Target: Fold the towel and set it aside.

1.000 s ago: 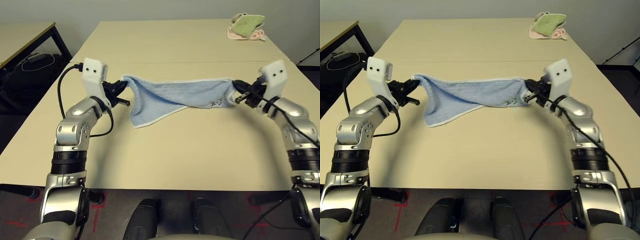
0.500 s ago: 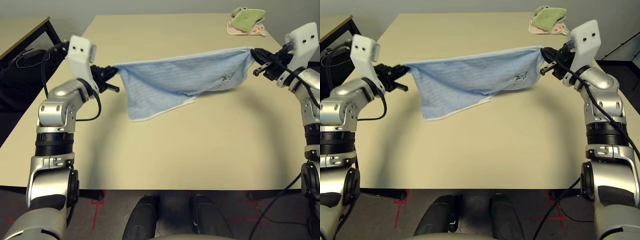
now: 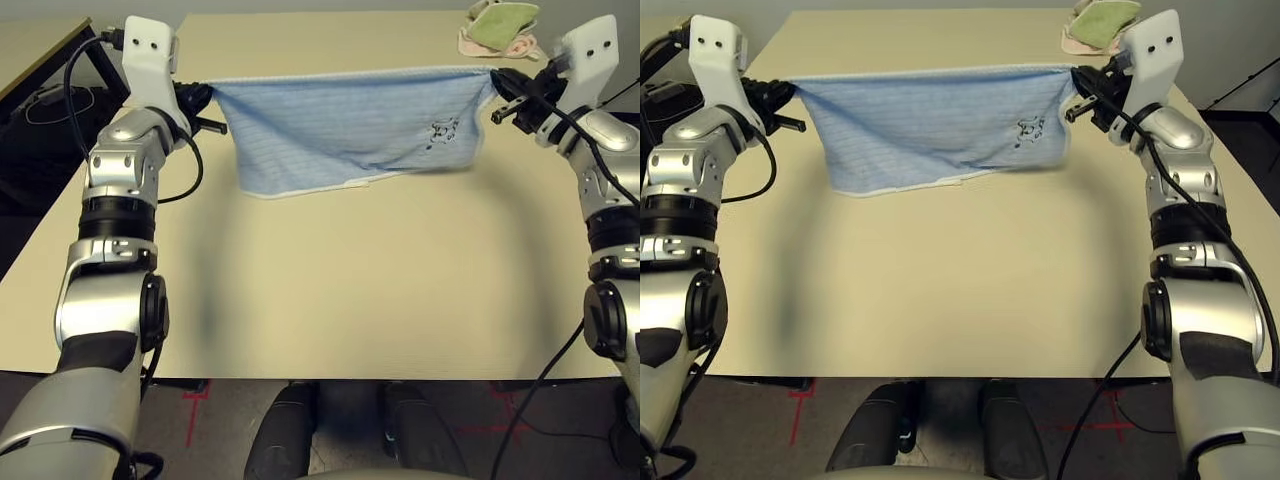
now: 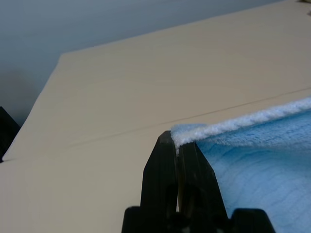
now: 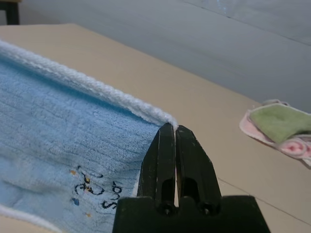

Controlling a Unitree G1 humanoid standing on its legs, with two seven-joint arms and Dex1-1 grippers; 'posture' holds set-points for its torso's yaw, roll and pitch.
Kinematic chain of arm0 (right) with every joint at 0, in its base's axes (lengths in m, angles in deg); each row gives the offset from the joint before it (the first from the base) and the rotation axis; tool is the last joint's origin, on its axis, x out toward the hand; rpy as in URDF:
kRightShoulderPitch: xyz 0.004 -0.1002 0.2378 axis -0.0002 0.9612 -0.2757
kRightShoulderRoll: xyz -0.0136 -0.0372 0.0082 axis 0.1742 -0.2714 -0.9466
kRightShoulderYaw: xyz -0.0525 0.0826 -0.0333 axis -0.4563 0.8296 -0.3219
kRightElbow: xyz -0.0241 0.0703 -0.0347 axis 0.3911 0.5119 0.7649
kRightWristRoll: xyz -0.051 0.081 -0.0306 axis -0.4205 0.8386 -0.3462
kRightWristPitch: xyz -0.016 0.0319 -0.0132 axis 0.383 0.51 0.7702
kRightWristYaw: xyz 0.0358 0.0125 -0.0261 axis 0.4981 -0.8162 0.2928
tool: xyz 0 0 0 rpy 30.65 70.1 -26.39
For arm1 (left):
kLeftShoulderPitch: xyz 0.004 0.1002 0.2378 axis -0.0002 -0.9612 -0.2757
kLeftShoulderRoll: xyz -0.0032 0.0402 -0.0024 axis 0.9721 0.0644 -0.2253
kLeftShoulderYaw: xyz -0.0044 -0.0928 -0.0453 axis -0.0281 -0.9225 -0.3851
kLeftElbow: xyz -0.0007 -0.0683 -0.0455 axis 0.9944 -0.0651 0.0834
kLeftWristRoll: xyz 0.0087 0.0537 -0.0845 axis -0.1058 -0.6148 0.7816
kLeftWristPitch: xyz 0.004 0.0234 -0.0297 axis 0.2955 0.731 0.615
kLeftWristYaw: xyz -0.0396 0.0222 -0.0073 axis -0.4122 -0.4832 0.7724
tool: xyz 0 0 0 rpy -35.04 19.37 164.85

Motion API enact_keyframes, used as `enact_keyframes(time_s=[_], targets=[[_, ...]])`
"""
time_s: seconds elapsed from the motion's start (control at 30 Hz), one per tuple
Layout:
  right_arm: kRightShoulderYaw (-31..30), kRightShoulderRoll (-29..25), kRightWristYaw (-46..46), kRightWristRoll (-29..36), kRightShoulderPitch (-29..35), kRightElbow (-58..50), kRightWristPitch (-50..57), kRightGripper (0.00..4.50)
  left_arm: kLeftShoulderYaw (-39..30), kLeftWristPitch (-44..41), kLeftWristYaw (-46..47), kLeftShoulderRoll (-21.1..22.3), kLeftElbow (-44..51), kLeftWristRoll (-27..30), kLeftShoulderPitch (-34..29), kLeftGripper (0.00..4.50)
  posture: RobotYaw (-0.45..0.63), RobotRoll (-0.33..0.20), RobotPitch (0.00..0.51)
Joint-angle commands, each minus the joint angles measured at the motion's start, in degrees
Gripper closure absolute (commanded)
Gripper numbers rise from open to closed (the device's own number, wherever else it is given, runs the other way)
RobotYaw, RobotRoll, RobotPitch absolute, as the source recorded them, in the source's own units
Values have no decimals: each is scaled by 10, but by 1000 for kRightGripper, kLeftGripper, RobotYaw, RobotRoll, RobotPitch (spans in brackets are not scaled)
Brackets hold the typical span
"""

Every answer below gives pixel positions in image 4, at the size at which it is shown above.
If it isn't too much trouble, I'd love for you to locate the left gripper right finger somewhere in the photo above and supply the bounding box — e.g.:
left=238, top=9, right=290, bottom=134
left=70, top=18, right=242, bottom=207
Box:
left=178, top=142, right=229, bottom=214

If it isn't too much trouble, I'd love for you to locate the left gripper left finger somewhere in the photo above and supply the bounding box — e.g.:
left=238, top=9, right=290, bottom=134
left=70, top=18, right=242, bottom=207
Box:
left=140, top=130, right=179, bottom=214

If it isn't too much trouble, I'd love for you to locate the light blue towel white trim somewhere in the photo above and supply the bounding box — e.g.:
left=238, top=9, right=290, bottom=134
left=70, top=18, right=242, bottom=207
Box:
left=170, top=97, right=311, bottom=233

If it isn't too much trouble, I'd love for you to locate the wooden side table black frame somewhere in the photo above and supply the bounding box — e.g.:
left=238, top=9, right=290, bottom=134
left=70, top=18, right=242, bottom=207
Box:
left=0, top=106, right=21, bottom=163

